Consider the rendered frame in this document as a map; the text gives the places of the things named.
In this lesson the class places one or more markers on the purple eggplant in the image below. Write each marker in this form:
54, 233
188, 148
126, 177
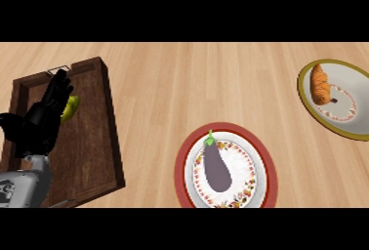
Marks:
215, 166

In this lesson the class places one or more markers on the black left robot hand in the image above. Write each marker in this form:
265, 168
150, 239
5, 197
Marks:
39, 120

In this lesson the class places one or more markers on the yellow-green fruit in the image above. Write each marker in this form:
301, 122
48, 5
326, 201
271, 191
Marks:
70, 108

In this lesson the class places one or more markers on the golden brown croissant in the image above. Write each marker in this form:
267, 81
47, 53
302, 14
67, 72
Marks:
318, 86

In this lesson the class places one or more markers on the dark brown wooden cutting board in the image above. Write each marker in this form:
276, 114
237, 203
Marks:
91, 136

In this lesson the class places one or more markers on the red-rimmed patterned bowl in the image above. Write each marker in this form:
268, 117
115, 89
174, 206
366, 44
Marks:
225, 166

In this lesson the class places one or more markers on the olive-rimmed white plate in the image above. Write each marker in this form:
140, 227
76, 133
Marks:
342, 97

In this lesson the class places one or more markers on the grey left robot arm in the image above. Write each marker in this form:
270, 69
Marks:
20, 187

